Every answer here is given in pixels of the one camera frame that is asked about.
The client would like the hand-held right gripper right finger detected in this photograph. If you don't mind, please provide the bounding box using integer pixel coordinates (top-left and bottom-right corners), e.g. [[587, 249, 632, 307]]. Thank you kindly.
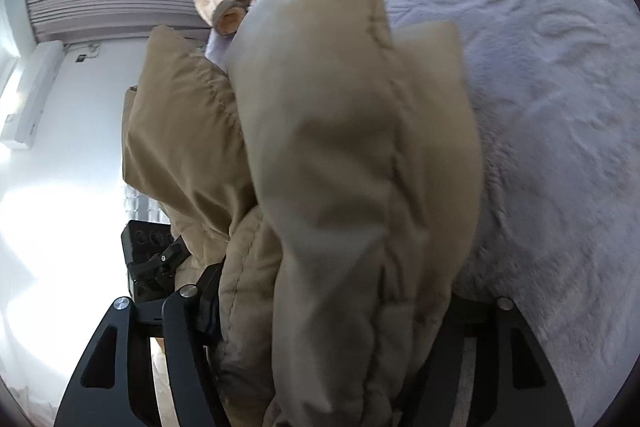
[[400, 294, 576, 427]]

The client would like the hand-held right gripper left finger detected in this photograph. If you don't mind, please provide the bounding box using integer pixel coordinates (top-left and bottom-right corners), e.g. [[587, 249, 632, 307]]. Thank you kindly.
[[52, 263, 227, 427]]

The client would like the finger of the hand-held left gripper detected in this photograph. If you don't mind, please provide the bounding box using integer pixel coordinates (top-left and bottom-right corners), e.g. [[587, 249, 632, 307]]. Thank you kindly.
[[150, 241, 190, 291]]

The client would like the beige puffer jacket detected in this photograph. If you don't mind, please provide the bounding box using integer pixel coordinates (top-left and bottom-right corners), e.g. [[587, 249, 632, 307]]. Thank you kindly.
[[121, 0, 485, 427]]

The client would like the white air conditioner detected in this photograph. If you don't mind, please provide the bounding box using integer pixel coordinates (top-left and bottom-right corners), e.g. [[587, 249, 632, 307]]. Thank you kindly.
[[0, 39, 66, 151]]

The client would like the lavender quilted blanket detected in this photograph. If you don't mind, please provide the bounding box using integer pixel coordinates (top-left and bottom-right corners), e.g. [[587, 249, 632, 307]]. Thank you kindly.
[[204, 0, 640, 427]]

